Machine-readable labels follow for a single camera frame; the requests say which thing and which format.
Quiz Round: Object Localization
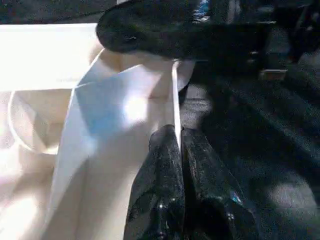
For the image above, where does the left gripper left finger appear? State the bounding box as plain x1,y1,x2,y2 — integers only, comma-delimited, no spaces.
123,125,186,240

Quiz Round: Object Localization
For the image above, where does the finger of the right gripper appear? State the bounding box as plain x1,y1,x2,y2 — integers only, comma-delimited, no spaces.
95,0,261,63

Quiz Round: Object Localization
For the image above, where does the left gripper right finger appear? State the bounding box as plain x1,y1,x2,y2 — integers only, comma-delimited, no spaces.
181,128,261,240

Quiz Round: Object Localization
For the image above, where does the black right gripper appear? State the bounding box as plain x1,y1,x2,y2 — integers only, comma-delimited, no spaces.
210,0,320,83

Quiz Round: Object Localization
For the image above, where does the white plastic table top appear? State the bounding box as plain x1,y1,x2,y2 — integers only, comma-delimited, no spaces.
0,22,197,240

